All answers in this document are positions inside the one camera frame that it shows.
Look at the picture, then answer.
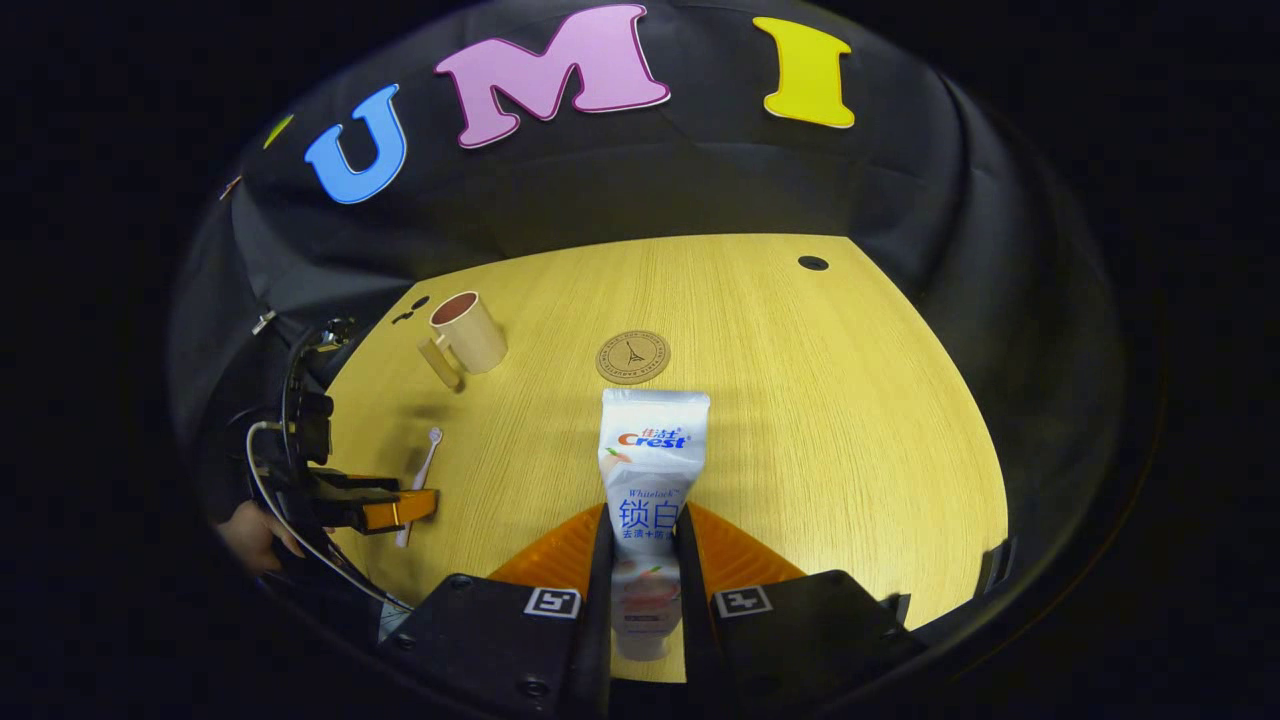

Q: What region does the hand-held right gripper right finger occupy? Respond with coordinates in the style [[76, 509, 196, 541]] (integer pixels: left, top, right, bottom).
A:
[[675, 503, 929, 719]]

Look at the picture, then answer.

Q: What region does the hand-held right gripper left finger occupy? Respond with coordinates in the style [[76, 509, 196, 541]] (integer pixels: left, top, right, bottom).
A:
[[378, 503, 614, 719]]

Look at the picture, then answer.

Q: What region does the white toothbrush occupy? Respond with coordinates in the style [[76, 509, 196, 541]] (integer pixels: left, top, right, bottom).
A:
[[396, 427, 444, 549]]

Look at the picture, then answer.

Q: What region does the white toothpaste tube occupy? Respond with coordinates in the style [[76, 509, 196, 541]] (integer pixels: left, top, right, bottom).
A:
[[598, 388, 712, 663]]

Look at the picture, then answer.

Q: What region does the beige cup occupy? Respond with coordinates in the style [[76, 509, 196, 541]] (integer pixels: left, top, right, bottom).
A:
[[417, 291, 509, 393]]

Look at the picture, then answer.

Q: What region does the round brown coaster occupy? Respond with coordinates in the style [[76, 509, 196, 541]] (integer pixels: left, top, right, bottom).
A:
[[596, 330, 672, 385]]

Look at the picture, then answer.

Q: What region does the black backdrop cloth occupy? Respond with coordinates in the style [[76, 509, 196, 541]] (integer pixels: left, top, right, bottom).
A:
[[170, 0, 1126, 641]]

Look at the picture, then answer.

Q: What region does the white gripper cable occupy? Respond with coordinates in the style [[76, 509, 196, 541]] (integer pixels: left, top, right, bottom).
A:
[[245, 420, 413, 611]]

